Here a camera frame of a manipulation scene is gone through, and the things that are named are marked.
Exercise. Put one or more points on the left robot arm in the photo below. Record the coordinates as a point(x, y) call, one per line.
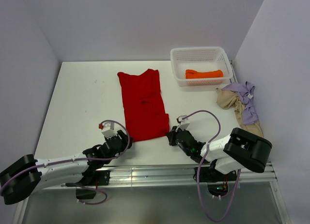
point(28, 175)

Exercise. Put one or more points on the rolled orange t-shirt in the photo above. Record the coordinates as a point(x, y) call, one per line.
point(192, 74)

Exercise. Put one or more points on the red t-shirt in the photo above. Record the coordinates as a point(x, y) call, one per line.
point(144, 111)

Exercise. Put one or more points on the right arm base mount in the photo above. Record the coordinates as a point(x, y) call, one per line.
point(217, 182)

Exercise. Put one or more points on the white plastic basket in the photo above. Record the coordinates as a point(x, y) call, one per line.
point(201, 59)

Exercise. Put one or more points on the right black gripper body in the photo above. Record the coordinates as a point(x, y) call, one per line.
point(174, 141)

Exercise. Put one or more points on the aluminium rail frame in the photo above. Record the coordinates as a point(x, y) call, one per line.
point(164, 194)

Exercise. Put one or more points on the purple t-shirt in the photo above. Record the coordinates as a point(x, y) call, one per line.
point(245, 93)

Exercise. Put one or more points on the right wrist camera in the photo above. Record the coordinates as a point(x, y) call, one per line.
point(183, 123)

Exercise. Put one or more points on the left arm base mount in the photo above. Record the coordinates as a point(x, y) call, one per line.
point(89, 187)

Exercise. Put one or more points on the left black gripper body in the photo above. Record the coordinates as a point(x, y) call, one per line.
point(124, 141)

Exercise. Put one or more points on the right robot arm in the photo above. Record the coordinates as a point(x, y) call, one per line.
point(240, 149)

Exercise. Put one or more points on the beige t-shirt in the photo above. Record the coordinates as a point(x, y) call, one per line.
point(228, 99)

